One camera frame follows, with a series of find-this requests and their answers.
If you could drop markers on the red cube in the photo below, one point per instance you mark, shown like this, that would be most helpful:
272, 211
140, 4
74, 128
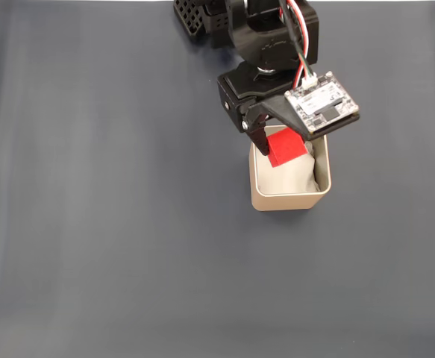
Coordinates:
286, 147

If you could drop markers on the beige square box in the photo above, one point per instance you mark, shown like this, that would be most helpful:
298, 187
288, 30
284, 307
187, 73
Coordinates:
288, 203

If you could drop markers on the white crumpled tissue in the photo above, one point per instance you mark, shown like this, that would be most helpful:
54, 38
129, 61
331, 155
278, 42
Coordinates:
295, 175

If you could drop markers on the dark blue table mat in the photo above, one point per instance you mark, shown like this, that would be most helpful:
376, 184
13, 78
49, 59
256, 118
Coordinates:
109, 205

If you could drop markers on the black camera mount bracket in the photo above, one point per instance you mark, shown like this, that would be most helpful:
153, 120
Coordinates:
282, 110

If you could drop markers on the white camera circuit board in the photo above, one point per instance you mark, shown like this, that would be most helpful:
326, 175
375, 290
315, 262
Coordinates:
323, 102

